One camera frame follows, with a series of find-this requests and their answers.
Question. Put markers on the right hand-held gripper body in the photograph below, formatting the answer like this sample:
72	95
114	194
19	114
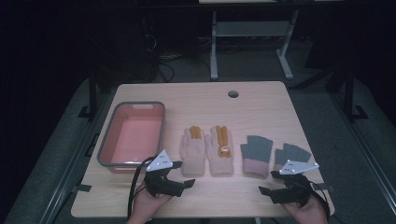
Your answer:
295	191

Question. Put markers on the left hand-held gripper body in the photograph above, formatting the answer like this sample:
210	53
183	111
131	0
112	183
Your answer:
162	183

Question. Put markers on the beige glove with orange patch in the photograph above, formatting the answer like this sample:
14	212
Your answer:
193	155

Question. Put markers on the gray pink labelled fingerless glove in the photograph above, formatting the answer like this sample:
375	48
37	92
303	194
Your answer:
294	152

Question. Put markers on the beige glove with bear face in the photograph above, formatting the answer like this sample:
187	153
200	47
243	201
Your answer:
214	166

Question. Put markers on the pink basin with gray rim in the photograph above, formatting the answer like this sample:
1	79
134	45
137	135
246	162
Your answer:
134	137

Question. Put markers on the person's right hand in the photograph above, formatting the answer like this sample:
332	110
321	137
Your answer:
309	214

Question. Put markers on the person's left hand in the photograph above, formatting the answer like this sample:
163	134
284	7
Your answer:
144	207

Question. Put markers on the dark table edge clip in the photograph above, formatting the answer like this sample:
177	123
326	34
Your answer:
82	188
327	187

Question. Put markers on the black metal stand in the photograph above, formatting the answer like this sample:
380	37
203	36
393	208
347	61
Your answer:
92	93
348	93

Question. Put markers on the gray floor rail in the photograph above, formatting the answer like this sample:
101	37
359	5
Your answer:
364	155
71	161

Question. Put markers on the white metal desk frame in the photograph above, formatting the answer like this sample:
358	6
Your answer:
249	28

